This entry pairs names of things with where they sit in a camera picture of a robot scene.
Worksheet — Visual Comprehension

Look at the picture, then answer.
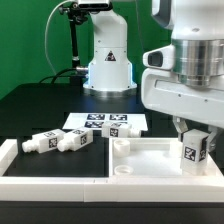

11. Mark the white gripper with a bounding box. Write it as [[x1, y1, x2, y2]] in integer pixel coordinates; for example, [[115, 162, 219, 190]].
[[141, 68, 224, 152]]

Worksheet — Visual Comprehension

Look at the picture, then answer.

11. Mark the white square table top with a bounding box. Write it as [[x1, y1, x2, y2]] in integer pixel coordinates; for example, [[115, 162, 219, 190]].
[[109, 138, 222, 178]]

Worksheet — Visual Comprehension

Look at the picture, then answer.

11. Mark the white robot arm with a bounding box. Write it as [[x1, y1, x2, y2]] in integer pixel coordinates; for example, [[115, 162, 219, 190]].
[[78, 0, 224, 151]]

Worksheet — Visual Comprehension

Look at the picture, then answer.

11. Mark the white U-shaped fence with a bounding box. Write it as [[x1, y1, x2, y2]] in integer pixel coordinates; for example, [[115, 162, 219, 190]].
[[0, 140, 224, 202]]

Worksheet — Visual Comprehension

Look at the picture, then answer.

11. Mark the white sheet with markers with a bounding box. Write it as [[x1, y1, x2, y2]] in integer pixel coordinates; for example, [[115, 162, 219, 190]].
[[63, 113, 148, 131]]

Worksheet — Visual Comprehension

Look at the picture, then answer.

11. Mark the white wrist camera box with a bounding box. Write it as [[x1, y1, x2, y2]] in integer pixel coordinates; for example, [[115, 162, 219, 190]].
[[142, 44, 175, 70]]

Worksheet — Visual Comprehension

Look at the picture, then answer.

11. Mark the black cable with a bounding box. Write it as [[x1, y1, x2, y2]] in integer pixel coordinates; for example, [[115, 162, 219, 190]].
[[39, 68, 88, 84]]

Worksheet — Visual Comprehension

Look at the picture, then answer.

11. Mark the black camera stand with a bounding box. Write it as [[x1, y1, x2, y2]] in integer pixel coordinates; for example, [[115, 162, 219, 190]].
[[59, 2, 88, 86]]

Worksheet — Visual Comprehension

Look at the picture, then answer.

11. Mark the white cable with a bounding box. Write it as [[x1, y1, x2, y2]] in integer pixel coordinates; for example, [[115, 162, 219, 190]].
[[44, 0, 80, 76]]

